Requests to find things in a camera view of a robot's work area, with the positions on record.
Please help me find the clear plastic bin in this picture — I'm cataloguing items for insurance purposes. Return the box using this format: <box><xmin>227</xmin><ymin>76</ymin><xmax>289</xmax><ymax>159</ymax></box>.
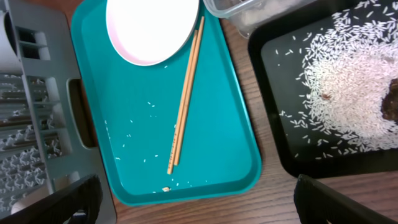
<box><xmin>203</xmin><ymin>0</ymin><xmax>315</xmax><ymax>38</ymax></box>

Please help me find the brown food scrap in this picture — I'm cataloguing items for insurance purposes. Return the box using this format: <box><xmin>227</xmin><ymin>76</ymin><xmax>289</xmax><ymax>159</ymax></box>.
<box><xmin>381</xmin><ymin>79</ymin><xmax>398</xmax><ymax>123</ymax></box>

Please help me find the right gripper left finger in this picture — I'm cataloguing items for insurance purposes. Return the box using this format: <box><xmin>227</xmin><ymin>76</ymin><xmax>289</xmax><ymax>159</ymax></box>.
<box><xmin>1</xmin><ymin>174</ymin><xmax>103</xmax><ymax>224</ymax></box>

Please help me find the black tray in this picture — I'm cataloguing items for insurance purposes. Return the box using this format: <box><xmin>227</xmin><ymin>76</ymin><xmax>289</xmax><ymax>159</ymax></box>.
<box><xmin>248</xmin><ymin>1</ymin><xmax>397</xmax><ymax>178</ymax></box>

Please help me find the grey dishwasher rack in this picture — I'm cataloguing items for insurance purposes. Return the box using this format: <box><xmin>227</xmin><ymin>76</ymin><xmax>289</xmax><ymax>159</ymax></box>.
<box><xmin>1</xmin><ymin>1</ymin><xmax>117</xmax><ymax>223</ymax></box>

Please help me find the grey bowl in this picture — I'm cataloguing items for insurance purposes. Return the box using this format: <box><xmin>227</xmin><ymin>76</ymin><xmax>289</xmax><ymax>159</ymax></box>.
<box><xmin>1</xmin><ymin>12</ymin><xmax>22</xmax><ymax>75</ymax></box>

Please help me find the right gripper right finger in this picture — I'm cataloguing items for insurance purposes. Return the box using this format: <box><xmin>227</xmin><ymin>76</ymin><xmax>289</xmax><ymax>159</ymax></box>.
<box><xmin>294</xmin><ymin>174</ymin><xmax>397</xmax><ymax>224</ymax></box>

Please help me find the large white plate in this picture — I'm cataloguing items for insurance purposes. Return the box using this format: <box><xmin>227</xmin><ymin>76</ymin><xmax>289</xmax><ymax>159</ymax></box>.
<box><xmin>106</xmin><ymin>0</ymin><xmax>200</xmax><ymax>66</ymax></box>

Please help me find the spilled rice pile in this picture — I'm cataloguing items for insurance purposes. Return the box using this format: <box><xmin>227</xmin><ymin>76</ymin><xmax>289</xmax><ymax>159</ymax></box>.
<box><xmin>298</xmin><ymin>1</ymin><xmax>397</xmax><ymax>152</ymax></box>

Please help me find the wooden chopstick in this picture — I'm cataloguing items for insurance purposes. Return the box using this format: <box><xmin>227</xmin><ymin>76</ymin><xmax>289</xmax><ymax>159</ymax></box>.
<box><xmin>174</xmin><ymin>16</ymin><xmax>205</xmax><ymax>166</ymax></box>
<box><xmin>167</xmin><ymin>30</ymin><xmax>198</xmax><ymax>175</ymax></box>

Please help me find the teal plastic tray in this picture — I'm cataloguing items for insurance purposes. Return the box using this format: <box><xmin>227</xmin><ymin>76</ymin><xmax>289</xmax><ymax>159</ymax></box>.
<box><xmin>71</xmin><ymin>1</ymin><xmax>262</xmax><ymax>206</ymax></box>

